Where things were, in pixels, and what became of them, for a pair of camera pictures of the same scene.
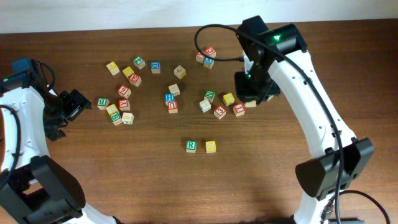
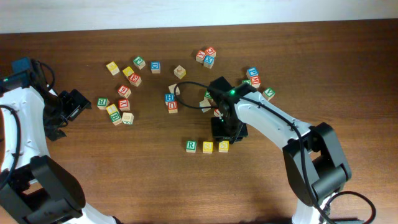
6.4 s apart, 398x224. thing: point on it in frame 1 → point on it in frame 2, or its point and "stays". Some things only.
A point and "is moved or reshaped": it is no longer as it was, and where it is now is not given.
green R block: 191,146 stays
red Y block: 124,104 stays
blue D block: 155,67 stays
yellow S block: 211,146 is moved or reshaped
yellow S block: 250,104 is moved or reshaped
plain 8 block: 127,118 stays
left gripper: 73,104 stays
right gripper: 246,91 → 221,133
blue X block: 208,62 stays
